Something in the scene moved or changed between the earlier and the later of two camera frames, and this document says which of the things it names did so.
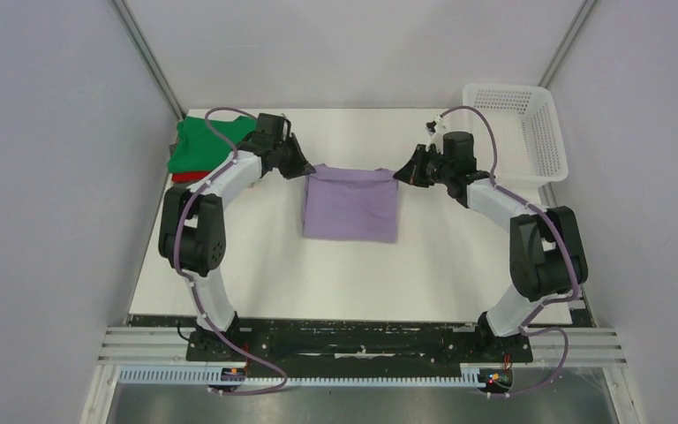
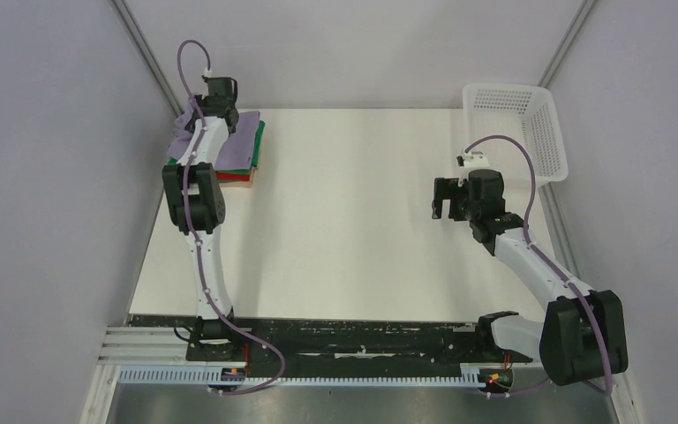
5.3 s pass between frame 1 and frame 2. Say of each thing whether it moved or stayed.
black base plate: stayed
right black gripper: moved
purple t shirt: moved
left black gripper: moved
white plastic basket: stayed
